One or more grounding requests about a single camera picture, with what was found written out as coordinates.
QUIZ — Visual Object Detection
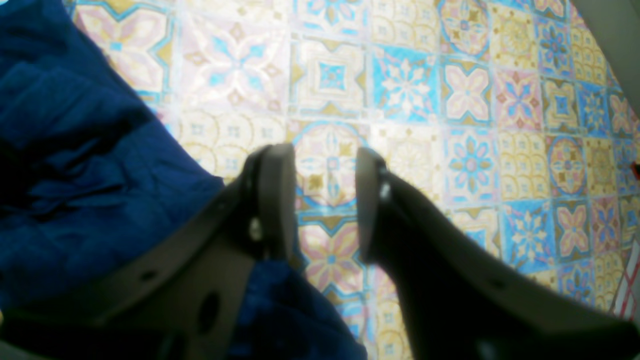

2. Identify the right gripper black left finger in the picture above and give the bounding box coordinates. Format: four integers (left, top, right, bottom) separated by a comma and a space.
1, 144, 296, 360

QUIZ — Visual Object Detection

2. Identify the blue long-sleeve shirt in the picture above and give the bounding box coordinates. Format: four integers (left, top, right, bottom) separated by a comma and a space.
1, 0, 368, 360

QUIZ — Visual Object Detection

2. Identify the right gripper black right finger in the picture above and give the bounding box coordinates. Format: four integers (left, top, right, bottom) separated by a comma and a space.
355, 147, 639, 360

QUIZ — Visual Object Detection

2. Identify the patterned tile tablecloth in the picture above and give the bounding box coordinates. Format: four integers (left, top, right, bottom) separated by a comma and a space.
64, 0, 639, 360

